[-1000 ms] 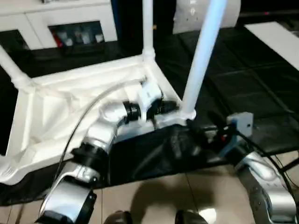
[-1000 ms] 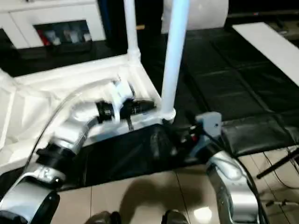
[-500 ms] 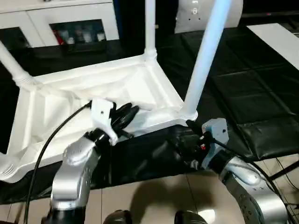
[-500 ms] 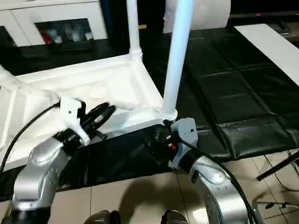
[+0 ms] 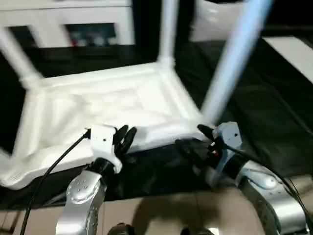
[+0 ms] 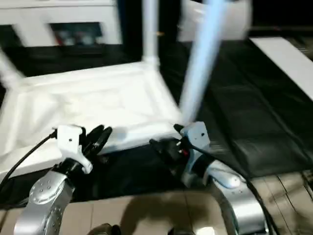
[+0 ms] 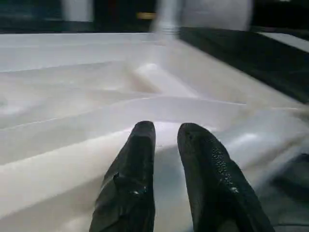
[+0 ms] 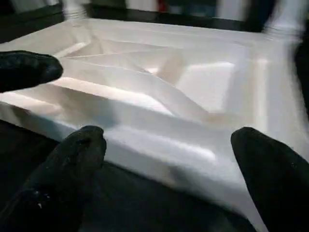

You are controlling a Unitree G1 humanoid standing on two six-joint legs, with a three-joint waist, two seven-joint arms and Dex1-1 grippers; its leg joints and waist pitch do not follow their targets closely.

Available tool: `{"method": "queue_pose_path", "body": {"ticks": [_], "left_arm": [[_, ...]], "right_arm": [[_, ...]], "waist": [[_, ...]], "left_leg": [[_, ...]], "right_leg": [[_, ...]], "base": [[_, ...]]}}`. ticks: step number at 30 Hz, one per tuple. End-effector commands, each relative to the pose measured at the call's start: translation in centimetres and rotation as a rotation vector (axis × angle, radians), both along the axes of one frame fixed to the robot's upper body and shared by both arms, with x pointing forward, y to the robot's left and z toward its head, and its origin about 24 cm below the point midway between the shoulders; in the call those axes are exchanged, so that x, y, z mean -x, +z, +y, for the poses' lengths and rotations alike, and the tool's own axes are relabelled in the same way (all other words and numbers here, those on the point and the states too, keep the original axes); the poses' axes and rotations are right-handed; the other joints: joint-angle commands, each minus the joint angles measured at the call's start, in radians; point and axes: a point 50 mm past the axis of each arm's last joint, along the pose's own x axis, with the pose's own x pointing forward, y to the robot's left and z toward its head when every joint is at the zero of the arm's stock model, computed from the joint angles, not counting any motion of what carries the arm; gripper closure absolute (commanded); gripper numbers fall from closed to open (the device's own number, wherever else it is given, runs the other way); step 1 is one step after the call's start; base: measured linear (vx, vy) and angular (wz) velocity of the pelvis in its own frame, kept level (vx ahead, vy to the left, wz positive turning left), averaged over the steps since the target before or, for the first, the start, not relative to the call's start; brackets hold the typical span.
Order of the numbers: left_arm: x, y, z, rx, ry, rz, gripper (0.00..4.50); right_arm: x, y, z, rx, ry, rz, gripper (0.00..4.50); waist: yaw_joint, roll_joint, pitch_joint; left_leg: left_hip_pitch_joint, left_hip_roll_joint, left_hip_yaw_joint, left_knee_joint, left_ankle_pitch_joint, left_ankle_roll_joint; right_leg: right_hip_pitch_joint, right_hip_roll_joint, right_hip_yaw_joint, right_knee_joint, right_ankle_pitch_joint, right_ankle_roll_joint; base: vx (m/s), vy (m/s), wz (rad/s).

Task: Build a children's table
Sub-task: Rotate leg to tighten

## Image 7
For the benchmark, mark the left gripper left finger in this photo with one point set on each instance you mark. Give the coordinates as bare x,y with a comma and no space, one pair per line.
128,193

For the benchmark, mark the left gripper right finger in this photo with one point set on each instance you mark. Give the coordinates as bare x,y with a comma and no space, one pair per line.
217,193

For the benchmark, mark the white plastic table top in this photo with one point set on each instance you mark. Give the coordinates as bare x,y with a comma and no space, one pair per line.
72,121

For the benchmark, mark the white flat board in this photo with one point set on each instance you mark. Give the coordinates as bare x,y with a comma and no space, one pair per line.
287,39

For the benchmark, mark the black box with yellow label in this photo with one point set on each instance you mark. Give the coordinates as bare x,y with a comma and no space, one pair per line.
140,14

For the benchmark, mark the white plastic bag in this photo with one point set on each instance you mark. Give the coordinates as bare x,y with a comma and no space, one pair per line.
217,13

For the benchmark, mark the white cabinet with glass doors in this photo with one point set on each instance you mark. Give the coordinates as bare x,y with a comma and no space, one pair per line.
77,9

